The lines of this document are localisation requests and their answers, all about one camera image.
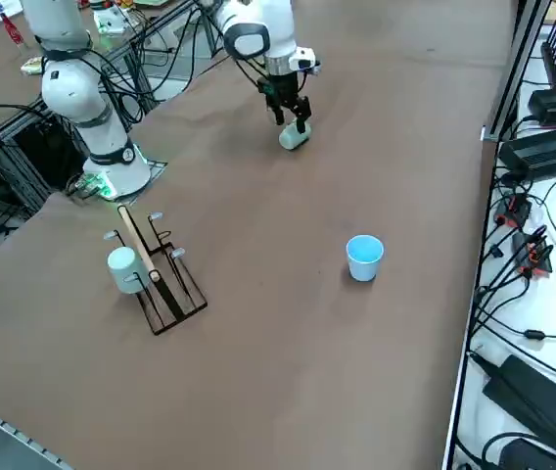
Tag black cable with ferrite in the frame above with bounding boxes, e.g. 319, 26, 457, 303
473, 293, 556, 344

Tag small printed packet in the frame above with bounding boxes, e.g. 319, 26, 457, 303
21, 54, 45, 77

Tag pale green plastic cup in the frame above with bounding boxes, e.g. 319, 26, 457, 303
107, 247, 148, 296
278, 119, 312, 152

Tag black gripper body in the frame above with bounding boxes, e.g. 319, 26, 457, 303
256, 71, 308, 104

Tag black wire cup rack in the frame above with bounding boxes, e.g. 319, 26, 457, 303
103, 204, 209, 337

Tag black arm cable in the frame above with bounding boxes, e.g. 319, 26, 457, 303
37, 0, 269, 128

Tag white electronic device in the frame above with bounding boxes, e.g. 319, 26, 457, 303
93, 8, 127, 36

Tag black orange power plug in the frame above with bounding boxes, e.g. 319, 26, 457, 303
510, 227, 556, 280
497, 193, 533, 229

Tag light blue plastic cup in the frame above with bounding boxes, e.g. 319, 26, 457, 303
346, 234, 386, 283

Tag red white tag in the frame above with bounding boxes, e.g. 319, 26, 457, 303
1, 9, 29, 50

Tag black metal equipment frame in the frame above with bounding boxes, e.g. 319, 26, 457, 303
0, 105, 88, 219

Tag aluminium profile post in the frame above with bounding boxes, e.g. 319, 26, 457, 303
482, 0, 553, 143

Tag silver table edge strip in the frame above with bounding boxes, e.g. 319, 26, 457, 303
0, 395, 76, 470

